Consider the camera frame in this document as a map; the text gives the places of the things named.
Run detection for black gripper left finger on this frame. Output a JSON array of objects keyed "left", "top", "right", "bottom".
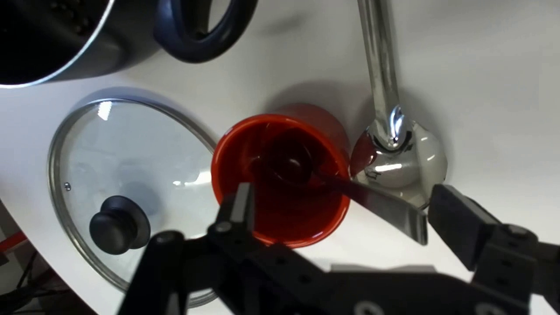
[{"left": 119, "top": 183, "right": 281, "bottom": 315}]

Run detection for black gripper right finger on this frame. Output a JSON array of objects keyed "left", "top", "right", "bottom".
[{"left": 427, "top": 185, "right": 560, "bottom": 315}]

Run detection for small metal spoon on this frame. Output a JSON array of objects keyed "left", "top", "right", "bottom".
[{"left": 252, "top": 157, "right": 430, "bottom": 248}]

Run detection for red plastic cup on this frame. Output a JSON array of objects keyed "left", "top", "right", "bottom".
[{"left": 210, "top": 104, "right": 353, "bottom": 251}]

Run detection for glass lid with black knob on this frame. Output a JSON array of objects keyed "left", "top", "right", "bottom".
[{"left": 47, "top": 95, "right": 225, "bottom": 309}]

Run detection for steel ladle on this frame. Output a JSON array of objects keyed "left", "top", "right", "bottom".
[{"left": 348, "top": 0, "right": 449, "bottom": 211}]

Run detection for black cooking pot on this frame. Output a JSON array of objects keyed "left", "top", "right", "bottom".
[{"left": 0, "top": 0, "right": 259, "bottom": 90}]

